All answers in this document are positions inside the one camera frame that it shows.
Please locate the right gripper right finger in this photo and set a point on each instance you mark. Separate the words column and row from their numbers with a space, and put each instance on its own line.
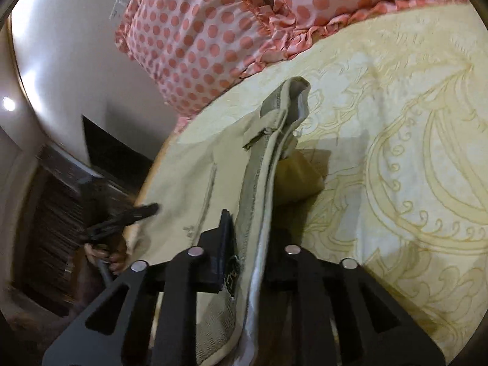
column 315, row 312

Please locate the person's left hand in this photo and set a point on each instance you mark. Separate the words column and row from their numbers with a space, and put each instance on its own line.
column 114, row 255

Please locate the yellow patterned bedsheet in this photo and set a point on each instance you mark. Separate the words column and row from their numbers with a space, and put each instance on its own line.
column 390, row 165

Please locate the khaki beige pants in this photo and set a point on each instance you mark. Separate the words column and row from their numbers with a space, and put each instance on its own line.
column 233, row 171

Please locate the left pink polka-dot pillow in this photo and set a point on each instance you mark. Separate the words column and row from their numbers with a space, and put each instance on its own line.
column 194, row 50

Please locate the dark wooden bedside furniture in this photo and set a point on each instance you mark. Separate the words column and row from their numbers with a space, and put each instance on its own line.
column 50, row 228

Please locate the white wall switch plate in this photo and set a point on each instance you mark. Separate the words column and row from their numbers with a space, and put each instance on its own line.
column 118, row 10

